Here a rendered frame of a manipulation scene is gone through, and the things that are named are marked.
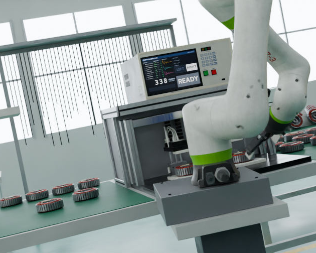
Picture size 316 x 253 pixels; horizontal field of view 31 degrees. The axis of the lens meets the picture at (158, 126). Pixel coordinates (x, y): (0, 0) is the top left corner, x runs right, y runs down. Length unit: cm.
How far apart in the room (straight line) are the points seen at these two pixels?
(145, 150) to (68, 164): 617
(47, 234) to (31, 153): 667
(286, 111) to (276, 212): 44
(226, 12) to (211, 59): 77
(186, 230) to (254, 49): 53
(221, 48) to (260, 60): 99
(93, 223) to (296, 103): 80
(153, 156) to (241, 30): 110
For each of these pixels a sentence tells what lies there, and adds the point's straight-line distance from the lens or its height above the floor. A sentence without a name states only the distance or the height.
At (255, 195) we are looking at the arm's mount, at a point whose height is 78.
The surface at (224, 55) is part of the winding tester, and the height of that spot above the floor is 124.
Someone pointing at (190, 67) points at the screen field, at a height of 122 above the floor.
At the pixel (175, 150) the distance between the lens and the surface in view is 242.
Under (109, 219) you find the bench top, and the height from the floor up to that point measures 72.
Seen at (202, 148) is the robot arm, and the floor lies 93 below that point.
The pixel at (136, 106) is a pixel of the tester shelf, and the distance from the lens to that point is 244.
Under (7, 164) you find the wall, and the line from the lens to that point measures 868.
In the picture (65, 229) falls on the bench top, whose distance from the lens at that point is 205.
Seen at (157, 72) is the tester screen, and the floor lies 123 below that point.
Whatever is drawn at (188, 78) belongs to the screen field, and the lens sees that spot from 254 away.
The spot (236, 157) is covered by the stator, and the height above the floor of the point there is 81.
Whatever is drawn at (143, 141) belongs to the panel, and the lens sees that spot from 260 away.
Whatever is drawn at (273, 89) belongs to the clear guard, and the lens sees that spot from 242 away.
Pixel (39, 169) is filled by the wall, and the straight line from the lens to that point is 870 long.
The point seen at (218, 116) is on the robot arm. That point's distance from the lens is 161.
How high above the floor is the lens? 108
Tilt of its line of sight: 2 degrees down
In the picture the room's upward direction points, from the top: 11 degrees counter-clockwise
